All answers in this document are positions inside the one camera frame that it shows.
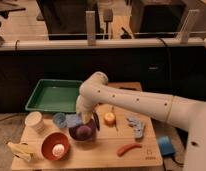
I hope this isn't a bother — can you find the yellow toy banana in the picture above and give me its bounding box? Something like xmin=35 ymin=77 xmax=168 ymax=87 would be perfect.
xmin=7 ymin=142 xmax=36 ymax=162

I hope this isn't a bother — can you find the small blue cup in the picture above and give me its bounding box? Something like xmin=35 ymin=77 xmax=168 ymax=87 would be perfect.
xmin=53 ymin=113 xmax=67 ymax=128

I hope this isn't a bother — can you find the blue tape roll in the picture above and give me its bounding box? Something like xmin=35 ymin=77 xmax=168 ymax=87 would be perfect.
xmin=157 ymin=136 xmax=175 ymax=156

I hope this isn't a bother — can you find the white table rail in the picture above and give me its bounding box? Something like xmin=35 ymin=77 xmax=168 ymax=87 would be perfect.
xmin=0 ymin=38 xmax=206 ymax=51

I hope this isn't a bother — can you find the yellow round toy fruit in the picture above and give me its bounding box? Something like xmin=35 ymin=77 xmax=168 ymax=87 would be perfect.
xmin=103 ymin=112 xmax=116 ymax=126

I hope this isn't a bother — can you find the red bowl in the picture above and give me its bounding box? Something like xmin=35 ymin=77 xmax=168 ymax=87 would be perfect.
xmin=41 ymin=132 xmax=70 ymax=161

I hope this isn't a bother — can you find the white paper cup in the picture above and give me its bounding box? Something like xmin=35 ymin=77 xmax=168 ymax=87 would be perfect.
xmin=25 ymin=111 xmax=44 ymax=133

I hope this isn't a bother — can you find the purple bowl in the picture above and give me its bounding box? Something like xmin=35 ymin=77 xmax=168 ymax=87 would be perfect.
xmin=69 ymin=119 xmax=96 ymax=141

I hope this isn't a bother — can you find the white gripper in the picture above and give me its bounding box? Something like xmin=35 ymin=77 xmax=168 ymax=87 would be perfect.
xmin=76 ymin=95 xmax=97 ymax=124

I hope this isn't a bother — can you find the red toy sausage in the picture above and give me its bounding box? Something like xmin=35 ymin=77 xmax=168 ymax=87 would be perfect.
xmin=116 ymin=143 xmax=142 ymax=157

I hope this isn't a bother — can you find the green plastic tray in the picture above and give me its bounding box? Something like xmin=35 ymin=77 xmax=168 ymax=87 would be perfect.
xmin=25 ymin=79 xmax=82 ymax=113

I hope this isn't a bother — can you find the wooden cutting board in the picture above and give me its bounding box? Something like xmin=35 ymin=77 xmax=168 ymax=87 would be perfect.
xmin=10 ymin=81 xmax=164 ymax=171

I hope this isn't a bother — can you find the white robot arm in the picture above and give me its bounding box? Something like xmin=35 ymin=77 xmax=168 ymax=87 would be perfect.
xmin=76 ymin=72 xmax=206 ymax=171

